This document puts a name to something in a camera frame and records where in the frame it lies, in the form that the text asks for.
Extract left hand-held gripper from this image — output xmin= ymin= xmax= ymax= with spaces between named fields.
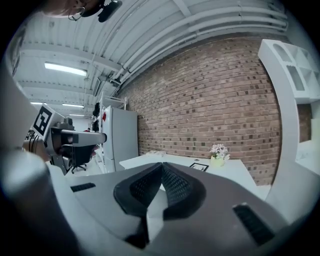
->
xmin=31 ymin=104 xmax=108 ymax=175

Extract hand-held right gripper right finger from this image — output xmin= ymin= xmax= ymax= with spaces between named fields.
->
xmin=147 ymin=162 xmax=291 ymax=256

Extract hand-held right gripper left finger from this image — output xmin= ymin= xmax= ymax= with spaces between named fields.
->
xmin=65 ymin=162 xmax=163 ymax=250

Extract black-framed deer antler picture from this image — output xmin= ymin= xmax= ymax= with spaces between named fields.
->
xmin=189 ymin=162 xmax=210 ymax=173

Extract person's left forearm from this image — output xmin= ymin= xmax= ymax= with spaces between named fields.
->
xmin=22 ymin=137 xmax=52 ymax=162

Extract black office chair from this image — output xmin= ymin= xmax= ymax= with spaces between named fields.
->
xmin=71 ymin=144 xmax=94 ymax=175

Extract white cabinet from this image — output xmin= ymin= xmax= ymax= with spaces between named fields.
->
xmin=102 ymin=105 xmax=140 ymax=173

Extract white metal rack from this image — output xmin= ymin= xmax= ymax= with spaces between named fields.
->
xmin=99 ymin=91 xmax=127 ymax=111

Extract black wristband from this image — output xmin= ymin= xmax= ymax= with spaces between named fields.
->
xmin=28 ymin=133 xmax=40 ymax=152

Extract pink flowers in yellow pot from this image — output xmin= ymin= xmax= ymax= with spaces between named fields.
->
xmin=209 ymin=143 xmax=231 ymax=168

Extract eyeglasses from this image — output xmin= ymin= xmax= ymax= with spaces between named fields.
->
xmin=67 ymin=6 xmax=86 ymax=22

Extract person's head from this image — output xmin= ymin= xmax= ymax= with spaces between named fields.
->
xmin=42 ymin=0 xmax=101 ymax=20

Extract white ceiling pipes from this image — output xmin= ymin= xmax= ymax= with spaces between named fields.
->
xmin=109 ymin=4 xmax=288 ymax=86

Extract white shelf unit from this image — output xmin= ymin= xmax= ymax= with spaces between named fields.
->
xmin=257 ymin=38 xmax=320 ymax=226

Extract black head-worn camera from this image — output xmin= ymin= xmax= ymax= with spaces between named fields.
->
xmin=82 ymin=0 xmax=123 ymax=23

